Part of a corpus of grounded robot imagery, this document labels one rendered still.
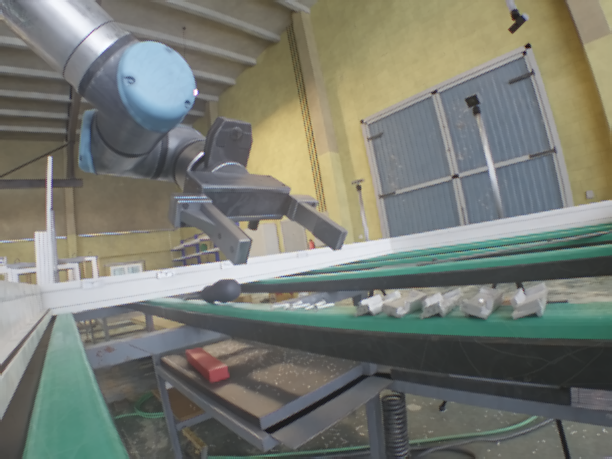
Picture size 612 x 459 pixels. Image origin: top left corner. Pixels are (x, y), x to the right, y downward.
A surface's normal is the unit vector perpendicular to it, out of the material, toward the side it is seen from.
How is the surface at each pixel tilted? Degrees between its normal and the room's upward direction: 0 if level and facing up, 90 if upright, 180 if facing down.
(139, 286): 90
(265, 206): 127
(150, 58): 93
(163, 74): 93
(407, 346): 90
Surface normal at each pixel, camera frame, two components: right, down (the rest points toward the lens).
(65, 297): 0.63, -0.14
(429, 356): -0.76, 0.08
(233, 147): 0.61, 0.49
